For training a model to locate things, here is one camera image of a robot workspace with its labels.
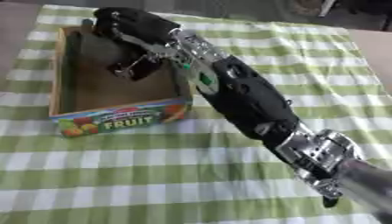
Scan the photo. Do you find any open cardboard box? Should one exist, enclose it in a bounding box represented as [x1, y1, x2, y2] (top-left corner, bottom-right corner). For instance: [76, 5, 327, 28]
[47, 18, 195, 138]

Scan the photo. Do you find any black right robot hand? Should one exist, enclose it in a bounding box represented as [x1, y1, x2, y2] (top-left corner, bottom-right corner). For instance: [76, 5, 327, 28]
[92, 6, 184, 82]

